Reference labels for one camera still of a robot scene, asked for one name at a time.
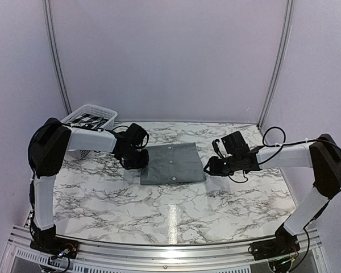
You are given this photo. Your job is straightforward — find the white plastic laundry basket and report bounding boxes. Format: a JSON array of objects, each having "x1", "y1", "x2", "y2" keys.
[{"x1": 60, "y1": 104, "x2": 118, "y2": 160}]

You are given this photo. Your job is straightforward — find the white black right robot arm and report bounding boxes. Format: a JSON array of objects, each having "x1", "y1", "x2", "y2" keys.
[{"x1": 203, "y1": 131, "x2": 341, "y2": 255}]

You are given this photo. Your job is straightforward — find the aluminium corner post left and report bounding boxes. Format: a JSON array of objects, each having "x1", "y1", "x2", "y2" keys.
[{"x1": 42, "y1": 0, "x2": 72, "y2": 114}]

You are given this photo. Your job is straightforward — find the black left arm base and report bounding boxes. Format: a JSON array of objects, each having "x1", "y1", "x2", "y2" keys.
[{"x1": 30, "y1": 225, "x2": 79, "y2": 259}]

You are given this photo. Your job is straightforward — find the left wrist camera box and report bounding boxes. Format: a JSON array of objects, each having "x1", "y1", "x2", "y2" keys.
[{"x1": 122, "y1": 123, "x2": 149, "y2": 149}]

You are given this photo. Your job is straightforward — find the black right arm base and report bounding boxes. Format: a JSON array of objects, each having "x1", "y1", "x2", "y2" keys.
[{"x1": 248, "y1": 225, "x2": 301, "y2": 260}]

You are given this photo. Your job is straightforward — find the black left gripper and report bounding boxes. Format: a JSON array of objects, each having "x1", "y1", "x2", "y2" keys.
[{"x1": 119, "y1": 147, "x2": 148, "y2": 169}]

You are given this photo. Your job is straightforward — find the black white plaid shirt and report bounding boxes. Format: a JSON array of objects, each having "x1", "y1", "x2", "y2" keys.
[{"x1": 69, "y1": 113, "x2": 108, "y2": 129}]

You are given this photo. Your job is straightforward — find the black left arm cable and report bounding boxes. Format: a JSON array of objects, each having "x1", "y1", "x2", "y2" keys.
[{"x1": 27, "y1": 123, "x2": 148, "y2": 177}]

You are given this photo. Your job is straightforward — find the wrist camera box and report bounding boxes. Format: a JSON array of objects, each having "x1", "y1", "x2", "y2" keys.
[
  {"x1": 212, "y1": 131, "x2": 250, "y2": 159},
  {"x1": 122, "y1": 123, "x2": 149, "y2": 149}
]

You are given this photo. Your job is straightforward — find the grey long sleeve shirt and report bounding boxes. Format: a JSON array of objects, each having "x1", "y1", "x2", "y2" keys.
[{"x1": 140, "y1": 143, "x2": 206, "y2": 185}]

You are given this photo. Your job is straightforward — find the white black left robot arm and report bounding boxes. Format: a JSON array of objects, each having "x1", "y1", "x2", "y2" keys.
[{"x1": 28, "y1": 118, "x2": 149, "y2": 253}]

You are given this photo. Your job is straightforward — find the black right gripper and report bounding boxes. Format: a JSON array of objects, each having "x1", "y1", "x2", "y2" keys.
[{"x1": 204, "y1": 154, "x2": 240, "y2": 176}]

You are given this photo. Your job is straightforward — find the aluminium corner post right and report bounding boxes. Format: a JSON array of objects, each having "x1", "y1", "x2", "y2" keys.
[{"x1": 257, "y1": 0, "x2": 294, "y2": 129}]

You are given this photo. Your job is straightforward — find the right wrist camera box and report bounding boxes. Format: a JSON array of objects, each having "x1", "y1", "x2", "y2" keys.
[{"x1": 212, "y1": 131, "x2": 250, "y2": 159}]

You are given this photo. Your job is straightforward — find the aluminium corner post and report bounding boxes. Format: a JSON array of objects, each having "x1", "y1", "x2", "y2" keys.
[
  {"x1": 257, "y1": 0, "x2": 294, "y2": 129},
  {"x1": 42, "y1": 0, "x2": 72, "y2": 114}
]

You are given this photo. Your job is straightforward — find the aluminium front rail frame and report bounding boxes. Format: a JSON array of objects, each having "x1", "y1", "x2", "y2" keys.
[{"x1": 0, "y1": 226, "x2": 330, "y2": 272}]

